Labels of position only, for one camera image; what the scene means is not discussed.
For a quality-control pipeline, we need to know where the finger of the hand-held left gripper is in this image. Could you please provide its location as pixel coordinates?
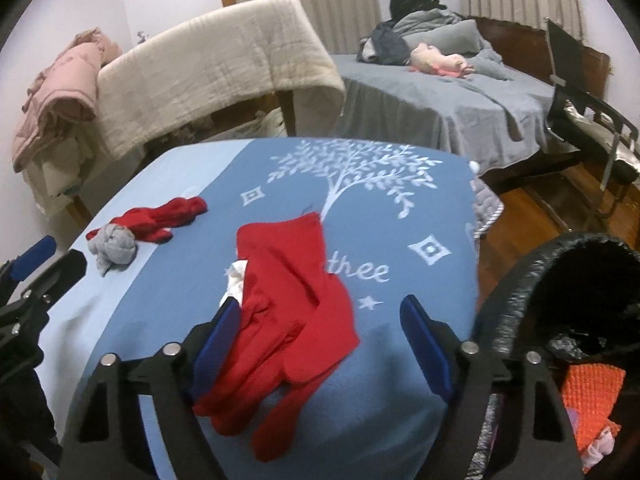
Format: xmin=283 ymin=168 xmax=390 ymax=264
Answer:
xmin=10 ymin=236 xmax=57 ymax=281
xmin=22 ymin=251 xmax=89 ymax=307

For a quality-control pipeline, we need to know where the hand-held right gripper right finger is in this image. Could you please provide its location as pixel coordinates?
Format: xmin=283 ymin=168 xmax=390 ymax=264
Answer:
xmin=399 ymin=294 xmax=545 ymax=407

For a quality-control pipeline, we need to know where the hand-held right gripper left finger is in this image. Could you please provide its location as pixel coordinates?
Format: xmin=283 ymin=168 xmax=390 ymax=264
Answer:
xmin=96 ymin=296 xmax=244 ymax=407

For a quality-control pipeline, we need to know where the greyish white tissue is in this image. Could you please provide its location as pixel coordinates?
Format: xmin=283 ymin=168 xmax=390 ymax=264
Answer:
xmin=87 ymin=223 xmax=137 ymax=278

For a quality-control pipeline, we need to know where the white cloth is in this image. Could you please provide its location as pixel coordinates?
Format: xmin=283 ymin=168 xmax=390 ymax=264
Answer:
xmin=218 ymin=259 xmax=251 ymax=311

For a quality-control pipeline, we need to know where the red glove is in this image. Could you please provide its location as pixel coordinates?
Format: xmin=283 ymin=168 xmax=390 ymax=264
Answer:
xmin=86 ymin=196 xmax=208 ymax=246
xmin=192 ymin=212 xmax=361 ymax=462

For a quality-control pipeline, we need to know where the trash bin with black liner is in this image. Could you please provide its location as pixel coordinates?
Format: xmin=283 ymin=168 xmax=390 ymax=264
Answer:
xmin=475 ymin=231 xmax=640 ymax=480

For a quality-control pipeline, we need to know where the orange cloth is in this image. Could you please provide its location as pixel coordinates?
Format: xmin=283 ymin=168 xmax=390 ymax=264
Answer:
xmin=560 ymin=364 xmax=627 ymax=456

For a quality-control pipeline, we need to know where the pale pink tissue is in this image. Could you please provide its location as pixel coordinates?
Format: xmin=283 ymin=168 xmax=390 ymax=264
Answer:
xmin=582 ymin=427 xmax=621 ymax=471

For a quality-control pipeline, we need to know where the pale cream sheet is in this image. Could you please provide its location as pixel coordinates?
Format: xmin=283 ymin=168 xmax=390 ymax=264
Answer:
xmin=20 ymin=125 xmax=108 ymax=211

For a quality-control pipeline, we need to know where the blue tree print tablecloth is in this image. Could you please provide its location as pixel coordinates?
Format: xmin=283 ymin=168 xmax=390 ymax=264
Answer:
xmin=37 ymin=135 xmax=481 ymax=480

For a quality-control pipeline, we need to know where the grey quilted mat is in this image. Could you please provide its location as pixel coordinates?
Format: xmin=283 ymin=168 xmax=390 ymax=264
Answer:
xmin=467 ymin=160 xmax=505 ymax=241

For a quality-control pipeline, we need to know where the pink jacket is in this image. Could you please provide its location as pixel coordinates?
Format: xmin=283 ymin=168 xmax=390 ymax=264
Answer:
xmin=12 ymin=27 xmax=123 ymax=173

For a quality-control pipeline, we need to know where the grey bed sheet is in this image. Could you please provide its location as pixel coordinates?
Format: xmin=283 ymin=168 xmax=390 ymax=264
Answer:
xmin=330 ymin=52 xmax=566 ymax=171

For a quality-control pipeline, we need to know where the beige quilt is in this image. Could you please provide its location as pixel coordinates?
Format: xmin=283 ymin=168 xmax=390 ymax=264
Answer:
xmin=97 ymin=0 xmax=347 ymax=161

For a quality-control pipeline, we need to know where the silver cushion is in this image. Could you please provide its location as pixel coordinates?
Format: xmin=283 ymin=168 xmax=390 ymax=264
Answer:
xmin=565 ymin=100 xmax=640 ymax=171

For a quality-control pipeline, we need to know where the pink plush toy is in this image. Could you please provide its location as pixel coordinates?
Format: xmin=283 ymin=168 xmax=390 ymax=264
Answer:
xmin=409 ymin=42 xmax=476 ymax=78

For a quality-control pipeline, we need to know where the dark grey garment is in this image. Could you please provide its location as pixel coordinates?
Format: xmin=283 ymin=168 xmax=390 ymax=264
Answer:
xmin=357 ymin=22 xmax=413 ymax=66

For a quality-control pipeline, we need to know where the grey duvet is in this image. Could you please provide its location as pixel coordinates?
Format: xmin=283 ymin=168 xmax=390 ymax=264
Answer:
xmin=395 ymin=7 xmax=513 ymax=81

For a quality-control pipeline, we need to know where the black metal chair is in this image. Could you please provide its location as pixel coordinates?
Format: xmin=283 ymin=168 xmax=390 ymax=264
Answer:
xmin=544 ymin=17 xmax=640 ymax=221

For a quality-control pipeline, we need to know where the black hanging garment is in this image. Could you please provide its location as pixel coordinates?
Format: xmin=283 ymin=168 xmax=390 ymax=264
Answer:
xmin=390 ymin=0 xmax=448 ymax=23

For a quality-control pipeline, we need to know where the dark wooden bed frame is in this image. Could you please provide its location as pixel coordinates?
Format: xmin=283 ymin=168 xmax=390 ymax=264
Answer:
xmin=472 ymin=15 xmax=613 ymax=181

